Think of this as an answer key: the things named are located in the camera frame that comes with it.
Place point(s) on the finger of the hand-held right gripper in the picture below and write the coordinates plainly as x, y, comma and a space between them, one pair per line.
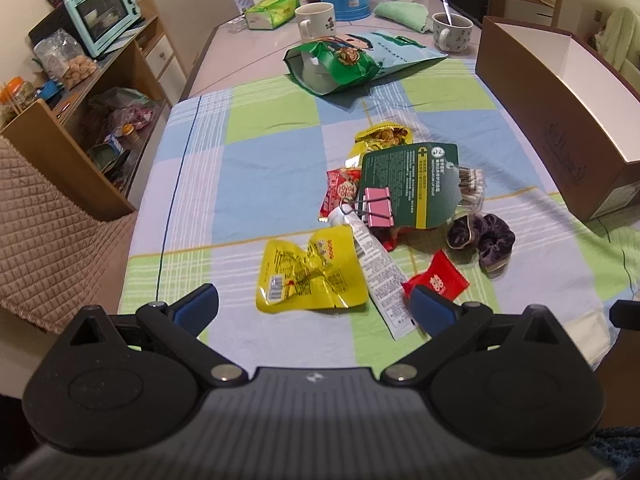
627, 315

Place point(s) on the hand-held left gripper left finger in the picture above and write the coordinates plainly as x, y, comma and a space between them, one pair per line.
197, 305

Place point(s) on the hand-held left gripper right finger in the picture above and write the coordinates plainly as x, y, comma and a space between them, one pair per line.
430, 310

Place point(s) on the small red snack packet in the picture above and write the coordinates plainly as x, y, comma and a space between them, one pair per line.
440, 277

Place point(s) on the white tube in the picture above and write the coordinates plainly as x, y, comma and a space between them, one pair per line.
380, 275

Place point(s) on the yellow snack packet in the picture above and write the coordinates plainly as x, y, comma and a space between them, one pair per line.
310, 275

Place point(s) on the dark green card packet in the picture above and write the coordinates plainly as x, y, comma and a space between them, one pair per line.
410, 185

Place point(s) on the yellow chestnut packet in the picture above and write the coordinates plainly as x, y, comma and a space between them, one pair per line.
382, 137

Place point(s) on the brown cardboard box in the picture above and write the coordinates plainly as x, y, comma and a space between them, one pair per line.
550, 110

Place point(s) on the person's right forearm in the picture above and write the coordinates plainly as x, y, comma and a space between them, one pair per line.
620, 455

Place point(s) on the pale glass-topped desktop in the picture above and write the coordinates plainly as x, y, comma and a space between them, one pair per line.
240, 55

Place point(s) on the purple scrunchie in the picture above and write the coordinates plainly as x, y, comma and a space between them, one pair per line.
492, 242

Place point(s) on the pink binder clip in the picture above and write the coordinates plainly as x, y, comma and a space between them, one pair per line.
379, 207

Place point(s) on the checked tablecloth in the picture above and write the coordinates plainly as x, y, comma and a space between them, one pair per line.
260, 170

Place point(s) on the brown quilted cover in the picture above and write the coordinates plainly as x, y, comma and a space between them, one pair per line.
50, 250

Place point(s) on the wooden shelf cabinet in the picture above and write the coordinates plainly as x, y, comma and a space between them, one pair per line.
60, 160

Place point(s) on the crumpled plastic bags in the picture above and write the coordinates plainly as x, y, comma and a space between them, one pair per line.
122, 115

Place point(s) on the large green cartoon snack bag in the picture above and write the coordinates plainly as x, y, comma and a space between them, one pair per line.
350, 62

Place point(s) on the small blue box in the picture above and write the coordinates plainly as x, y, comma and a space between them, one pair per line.
47, 91

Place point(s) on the orange-lid jar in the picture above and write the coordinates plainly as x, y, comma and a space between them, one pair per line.
17, 97

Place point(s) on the light green garment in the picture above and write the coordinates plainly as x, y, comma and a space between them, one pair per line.
620, 40

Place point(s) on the grey patterned mug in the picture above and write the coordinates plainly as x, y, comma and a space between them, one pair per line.
450, 35

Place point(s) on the green towel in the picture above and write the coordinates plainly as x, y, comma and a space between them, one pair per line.
400, 15

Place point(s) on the metal spoon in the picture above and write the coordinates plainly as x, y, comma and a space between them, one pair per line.
447, 12

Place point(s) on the green tissue pack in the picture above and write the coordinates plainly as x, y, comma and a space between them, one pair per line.
270, 10

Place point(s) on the teal toaster oven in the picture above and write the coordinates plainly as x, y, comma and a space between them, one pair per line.
100, 15

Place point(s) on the white cartoon mug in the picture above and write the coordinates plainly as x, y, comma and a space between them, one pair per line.
315, 20

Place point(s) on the black appliance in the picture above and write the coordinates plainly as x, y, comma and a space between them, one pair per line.
47, 27

